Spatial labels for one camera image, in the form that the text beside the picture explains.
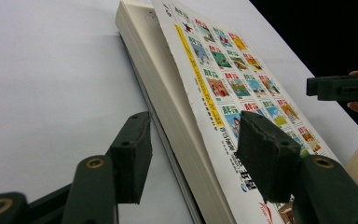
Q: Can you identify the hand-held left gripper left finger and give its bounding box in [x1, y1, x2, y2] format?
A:
[61, 111, 153, 224]

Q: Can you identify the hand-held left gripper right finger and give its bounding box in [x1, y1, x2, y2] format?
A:
[236, 110, 358, 224]

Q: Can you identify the thick white book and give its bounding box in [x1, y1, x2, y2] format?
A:
[115, 0, 339, 224]

